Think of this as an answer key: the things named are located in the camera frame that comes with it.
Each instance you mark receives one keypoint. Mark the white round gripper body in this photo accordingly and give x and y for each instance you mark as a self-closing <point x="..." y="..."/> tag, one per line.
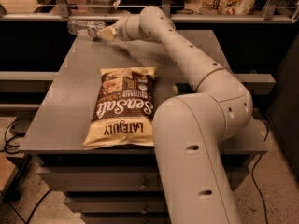
<point x="121" y="31"/>

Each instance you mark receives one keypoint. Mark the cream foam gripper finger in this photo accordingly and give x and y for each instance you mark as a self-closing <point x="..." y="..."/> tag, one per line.
<point x="109" y="33"/>

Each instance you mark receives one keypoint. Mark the green yellow sponge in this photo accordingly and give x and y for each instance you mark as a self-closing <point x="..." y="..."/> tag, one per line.
<point x="175" y="89"/>

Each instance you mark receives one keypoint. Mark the clear plastic water bottle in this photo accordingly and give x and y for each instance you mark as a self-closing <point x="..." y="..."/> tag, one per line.
<point x="85" y="28"/>

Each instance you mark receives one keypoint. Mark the grey drawer cabinet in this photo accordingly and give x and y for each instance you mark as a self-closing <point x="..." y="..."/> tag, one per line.
<point x="64" y="118"/>

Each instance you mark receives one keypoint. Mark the brown sea salt chip bag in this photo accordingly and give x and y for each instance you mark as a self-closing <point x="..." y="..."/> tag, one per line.
<point x="124" y="108"/>

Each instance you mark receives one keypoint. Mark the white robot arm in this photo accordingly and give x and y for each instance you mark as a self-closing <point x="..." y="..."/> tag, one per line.
<point x="187" y="129"/>

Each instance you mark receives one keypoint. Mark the metal shelf railing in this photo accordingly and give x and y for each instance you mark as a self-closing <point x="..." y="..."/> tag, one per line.
<point x="263" y="11"/>

